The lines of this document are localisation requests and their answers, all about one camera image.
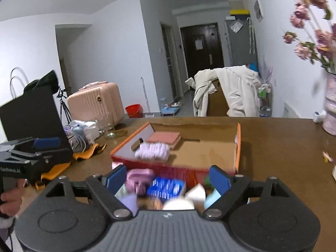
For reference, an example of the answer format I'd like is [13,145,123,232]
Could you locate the dried pink roses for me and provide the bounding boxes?
[282,0,336,72]

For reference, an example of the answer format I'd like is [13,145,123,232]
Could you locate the fluffy lilac towel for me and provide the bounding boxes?
[134,142,171,162]

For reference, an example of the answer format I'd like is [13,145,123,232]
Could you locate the white nebulizer kit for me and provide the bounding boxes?
[64,120,101,152]

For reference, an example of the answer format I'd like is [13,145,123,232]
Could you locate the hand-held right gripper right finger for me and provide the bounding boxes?
[203,164,291,219]

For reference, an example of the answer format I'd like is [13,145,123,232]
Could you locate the pink textured vase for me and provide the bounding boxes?
[322,68,336,134]

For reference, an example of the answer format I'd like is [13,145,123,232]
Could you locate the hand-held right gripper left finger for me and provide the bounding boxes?
[45,164,133,219]

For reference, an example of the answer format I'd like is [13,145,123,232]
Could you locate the red bucket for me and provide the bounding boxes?
[125,104,144,118]

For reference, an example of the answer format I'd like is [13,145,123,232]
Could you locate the small white box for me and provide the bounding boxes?
[312,110,327,123]

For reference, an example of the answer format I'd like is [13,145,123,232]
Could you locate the purple cloth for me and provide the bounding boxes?
[115,188,140,216]

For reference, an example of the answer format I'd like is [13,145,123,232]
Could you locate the person's left hand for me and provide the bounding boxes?
[0,178,27,219]

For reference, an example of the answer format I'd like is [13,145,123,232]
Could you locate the dark entrance door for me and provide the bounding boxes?
[180,22,225,78]

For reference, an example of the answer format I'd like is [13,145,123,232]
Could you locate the black tripod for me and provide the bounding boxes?
[56,88,73,126]

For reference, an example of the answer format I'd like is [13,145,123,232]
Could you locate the blue tissue packet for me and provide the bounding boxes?
[146,177,187,199]

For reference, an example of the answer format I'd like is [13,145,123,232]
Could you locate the orange cardboard box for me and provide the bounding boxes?
[110,122,242,187]

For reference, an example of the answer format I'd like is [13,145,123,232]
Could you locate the clear glass lid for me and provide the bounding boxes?
[105,129,128,139]

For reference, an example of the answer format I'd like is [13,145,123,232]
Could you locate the pink suitcase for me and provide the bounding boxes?
[67,82,125,128]

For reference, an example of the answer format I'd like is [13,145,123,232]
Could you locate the purple dried grass bunch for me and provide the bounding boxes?
[262,60,274,85]

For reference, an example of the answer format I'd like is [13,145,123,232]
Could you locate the grey fridge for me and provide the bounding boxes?
[224,16,259,70]

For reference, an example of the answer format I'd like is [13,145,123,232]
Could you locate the black paper bag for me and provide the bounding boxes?
[0,67,71,149]

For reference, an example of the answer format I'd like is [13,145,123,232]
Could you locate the brown wooden chair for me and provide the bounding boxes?
[207,80,232,117]

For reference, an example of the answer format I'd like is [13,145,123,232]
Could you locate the folded umbrella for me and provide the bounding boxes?
[247,17,257,56]

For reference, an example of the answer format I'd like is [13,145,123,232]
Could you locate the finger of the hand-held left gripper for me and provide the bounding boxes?
[0,136,62,152]
[9,148,74,166]

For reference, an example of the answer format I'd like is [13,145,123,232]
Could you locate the pink sponge pad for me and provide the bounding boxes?
[146,131,182,150]

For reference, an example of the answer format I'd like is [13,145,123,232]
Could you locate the beige coat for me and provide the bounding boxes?
[185,65,269,117]

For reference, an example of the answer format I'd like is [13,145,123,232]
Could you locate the dark knit cloth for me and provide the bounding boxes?
[24,70,60,95]

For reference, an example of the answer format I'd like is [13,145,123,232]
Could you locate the clear glass cup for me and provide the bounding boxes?
[98,114,117,137]

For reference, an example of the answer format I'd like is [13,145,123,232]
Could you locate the orange and black strap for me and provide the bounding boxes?
[35,143,107,190]

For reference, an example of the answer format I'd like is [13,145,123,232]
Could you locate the teal cloth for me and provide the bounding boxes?
[204,189,223,211]

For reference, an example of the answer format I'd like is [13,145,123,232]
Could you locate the pink cloth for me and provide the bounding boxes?
[126,168,156,196]

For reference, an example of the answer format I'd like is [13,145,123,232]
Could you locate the white wedge sponge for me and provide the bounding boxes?
[185,183,207,207]

